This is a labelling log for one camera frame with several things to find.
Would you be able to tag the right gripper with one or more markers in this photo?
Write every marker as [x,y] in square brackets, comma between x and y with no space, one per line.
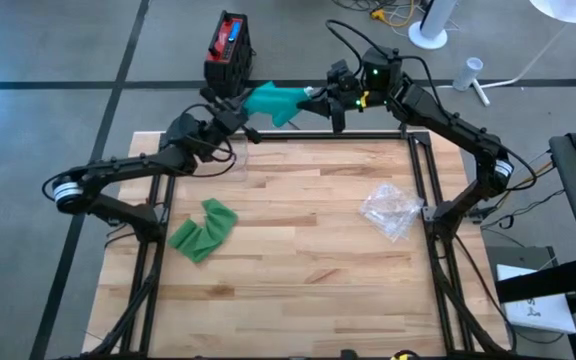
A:
[345,90]

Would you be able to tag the white cylinder stand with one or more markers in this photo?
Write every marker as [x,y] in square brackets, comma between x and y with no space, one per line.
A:
[469,72]

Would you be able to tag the white round panel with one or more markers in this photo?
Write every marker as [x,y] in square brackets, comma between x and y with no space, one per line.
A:
[568,10]

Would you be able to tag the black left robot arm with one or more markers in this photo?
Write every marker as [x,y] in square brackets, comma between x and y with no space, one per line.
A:
[133,162]

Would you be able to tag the teal elastic bandage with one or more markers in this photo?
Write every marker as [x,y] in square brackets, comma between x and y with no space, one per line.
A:
[275,102]

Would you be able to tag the clear plastic bag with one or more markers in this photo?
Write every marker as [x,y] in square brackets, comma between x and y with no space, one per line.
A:
[393,210]

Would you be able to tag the red black battery box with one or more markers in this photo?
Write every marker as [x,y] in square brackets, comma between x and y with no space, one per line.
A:
[228,50]

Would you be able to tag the white papers on shelf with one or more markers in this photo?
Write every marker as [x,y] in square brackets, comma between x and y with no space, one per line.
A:
[538,315]

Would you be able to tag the white fan stand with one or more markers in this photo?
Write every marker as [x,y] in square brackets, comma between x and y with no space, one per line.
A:
[430,30]

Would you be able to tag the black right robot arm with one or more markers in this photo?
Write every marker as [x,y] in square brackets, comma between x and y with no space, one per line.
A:
[443,117]

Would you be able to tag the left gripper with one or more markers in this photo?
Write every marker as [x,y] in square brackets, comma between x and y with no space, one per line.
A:
[230,120]

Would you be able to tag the green cloth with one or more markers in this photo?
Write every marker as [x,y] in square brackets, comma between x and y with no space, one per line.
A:
[203,235]

